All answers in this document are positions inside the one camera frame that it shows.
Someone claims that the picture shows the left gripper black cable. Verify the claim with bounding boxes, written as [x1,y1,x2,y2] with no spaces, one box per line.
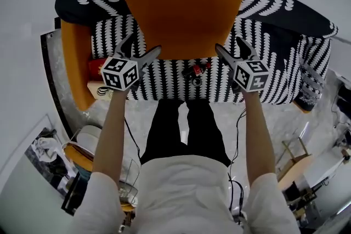
[123,117,142,160]

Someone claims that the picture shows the round wooden stool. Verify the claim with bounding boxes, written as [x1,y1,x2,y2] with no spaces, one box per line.
[276,139,315,193]

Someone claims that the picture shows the dark bottle with red label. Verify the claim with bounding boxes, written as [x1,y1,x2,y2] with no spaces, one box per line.
[181,61,212,81]

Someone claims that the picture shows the black box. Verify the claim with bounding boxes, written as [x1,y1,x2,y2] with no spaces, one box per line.
[335,84,351,113]

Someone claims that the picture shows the black metal rack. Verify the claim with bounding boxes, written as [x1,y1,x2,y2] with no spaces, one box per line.
[282,180,319,218]

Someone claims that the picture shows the red book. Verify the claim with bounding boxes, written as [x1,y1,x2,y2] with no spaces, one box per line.
[87,58,109,82]

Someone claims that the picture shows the leaning framed picture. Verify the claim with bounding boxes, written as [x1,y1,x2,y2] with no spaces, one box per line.
[24,127,81,198]

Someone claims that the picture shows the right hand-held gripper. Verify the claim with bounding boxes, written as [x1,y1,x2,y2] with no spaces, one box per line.
[214,36,270,93]

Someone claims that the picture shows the person's left forearm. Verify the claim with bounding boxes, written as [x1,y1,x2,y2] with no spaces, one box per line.
[91,88,130,182]

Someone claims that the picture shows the person's black trousers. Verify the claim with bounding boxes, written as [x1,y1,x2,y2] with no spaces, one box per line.
[140,98,232,168]

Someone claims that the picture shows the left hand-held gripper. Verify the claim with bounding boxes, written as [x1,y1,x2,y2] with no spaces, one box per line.
[100,33,162,92]

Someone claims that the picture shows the black white patterned sofa throw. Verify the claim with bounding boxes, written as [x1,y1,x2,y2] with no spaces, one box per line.
[54,0,339,105]

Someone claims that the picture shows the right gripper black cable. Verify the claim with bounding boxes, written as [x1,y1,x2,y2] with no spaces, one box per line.
[227,107,248,218]

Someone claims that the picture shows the orange cushion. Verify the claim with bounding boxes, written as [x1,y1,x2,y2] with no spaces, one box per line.
[106,0,254,61]

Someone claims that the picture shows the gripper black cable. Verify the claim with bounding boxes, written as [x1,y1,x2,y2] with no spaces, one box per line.
[227,107,248,218]
[123,117,142,160]

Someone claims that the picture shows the wire basket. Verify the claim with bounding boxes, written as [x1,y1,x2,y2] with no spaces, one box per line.
[117,158,141,207]

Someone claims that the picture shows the teal cloth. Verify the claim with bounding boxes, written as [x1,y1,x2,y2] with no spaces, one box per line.
[78,168,92,183]

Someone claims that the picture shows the person's right forearm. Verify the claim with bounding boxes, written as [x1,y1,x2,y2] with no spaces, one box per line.
[240,90,276,187]

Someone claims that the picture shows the beige cardboard box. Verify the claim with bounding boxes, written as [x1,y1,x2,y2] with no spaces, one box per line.
[87,80,115,101]

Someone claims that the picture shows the person's white shirt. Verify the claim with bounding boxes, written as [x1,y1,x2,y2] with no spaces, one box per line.
[66,154,301,234]

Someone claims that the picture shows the thin black wall cable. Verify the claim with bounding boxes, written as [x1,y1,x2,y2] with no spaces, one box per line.
[330,95,351,130]

